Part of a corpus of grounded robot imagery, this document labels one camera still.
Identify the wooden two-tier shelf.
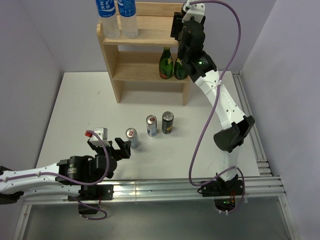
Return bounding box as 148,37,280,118
96,1,182,103

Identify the silver can front left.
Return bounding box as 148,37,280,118
125,127,140,149

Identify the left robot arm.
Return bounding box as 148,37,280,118
0,137,131,205

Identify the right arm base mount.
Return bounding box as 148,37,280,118
197,178,245,215

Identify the water bottle blue label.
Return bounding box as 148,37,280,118
117,0,138,39
95,0,120,39

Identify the green glass bottle left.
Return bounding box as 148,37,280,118
158,47,174,79

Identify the green glass bottle right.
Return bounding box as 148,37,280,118
173,57,188,80

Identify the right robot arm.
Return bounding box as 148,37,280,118
170,11,255,195

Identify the silver can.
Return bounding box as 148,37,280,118
146,115,157,137
125,127,140,149

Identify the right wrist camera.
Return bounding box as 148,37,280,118
182,0,205,23

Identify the aluminium front rail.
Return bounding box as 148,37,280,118
23,178,287,205

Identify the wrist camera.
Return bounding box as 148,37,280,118
182,0,205,23
85,127,109,147

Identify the silver can middle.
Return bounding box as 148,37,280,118
146,115,157,137

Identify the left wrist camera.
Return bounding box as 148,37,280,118
85,127,109,147

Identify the black can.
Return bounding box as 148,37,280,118
161,111,174,134

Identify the aluminium side rail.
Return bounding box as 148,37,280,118
231,70,275,177

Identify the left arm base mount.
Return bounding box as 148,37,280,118
67,184,114,218

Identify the green glass bottle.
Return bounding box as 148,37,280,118
173,57,188,80
158,47,174,79

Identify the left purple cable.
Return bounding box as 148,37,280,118
0,131,112,221

